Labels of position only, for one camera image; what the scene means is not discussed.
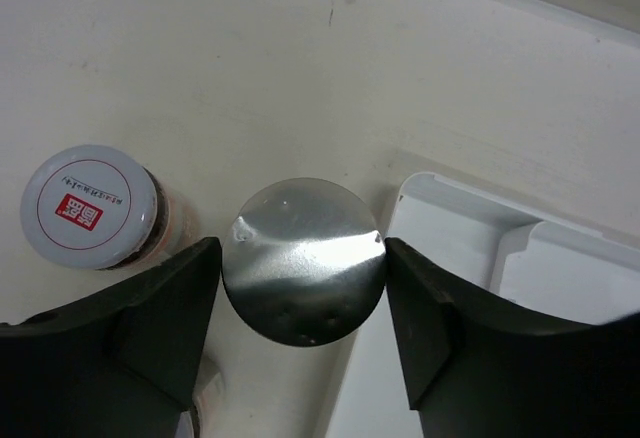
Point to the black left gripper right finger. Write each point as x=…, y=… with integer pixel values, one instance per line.
x=478, y=365

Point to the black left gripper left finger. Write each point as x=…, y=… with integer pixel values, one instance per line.
x=121, y=362

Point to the silver-lid jar blue label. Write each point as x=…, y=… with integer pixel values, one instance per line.
x=303, y=264

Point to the white divided organizer tray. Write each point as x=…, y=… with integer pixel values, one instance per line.
x=528, y=257

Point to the dark jar white red lid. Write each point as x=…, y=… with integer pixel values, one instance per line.
x=94, y=207

